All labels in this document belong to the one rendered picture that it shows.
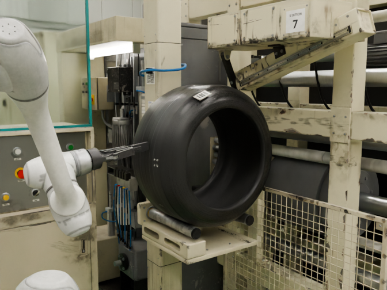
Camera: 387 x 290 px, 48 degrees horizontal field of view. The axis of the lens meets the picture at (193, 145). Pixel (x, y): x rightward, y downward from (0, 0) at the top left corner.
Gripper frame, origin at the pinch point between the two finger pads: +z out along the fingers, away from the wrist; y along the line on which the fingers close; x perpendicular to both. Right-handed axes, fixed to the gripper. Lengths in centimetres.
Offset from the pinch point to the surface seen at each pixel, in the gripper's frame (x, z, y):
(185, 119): -8.5, 14.0, -11.2
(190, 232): 34.9, 11.4, -9.5
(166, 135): -3.9, 7.1, -8.4
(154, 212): 34.2, 12.0, 18.8
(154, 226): 38.9, 9.1, 15.2
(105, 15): -156, 454, 974
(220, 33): -39, 56, 14
